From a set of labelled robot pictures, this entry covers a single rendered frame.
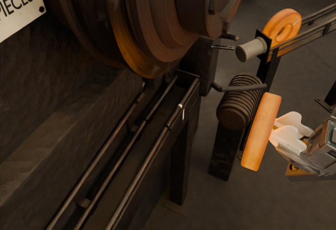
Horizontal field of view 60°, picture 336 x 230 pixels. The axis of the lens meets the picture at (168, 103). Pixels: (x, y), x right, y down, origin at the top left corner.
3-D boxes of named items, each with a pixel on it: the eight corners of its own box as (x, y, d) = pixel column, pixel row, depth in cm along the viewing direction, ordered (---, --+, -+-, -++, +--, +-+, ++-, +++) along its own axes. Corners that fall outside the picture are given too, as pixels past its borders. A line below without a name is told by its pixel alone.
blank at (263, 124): (246, 139, 48) (266, 146, 47) (270, 74, 56) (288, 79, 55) (236, 178, 60) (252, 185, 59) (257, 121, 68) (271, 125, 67)
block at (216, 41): (177, 89, 103) (179, 30, 85) (187, 75, 108) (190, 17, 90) (206, 98, 99) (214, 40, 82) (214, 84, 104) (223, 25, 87)
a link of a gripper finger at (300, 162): (283, 131, 55) (326, 154, 54) (278, 135, 56) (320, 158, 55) (278, 150, 52) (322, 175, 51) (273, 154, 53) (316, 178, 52)
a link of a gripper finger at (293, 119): (275, 95, 54) (321, 120, 53) (260, 112, 58) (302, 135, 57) (271, 106, 52) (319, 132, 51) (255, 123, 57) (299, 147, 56)
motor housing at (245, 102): (202, 177, 141) (216, 101, 102) (218, 143, 155) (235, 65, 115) (228, 188, 137) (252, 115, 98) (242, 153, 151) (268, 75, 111)
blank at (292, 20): (266, 54, 110) (273, 59, 108) (254, 33, 98) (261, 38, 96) (299, 24, 107) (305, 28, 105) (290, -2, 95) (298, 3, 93)
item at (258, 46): (234, 56, 103) (235, 42, 99) (254, 46, 105) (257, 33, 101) (245, 65, 100) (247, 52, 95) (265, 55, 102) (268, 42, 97)
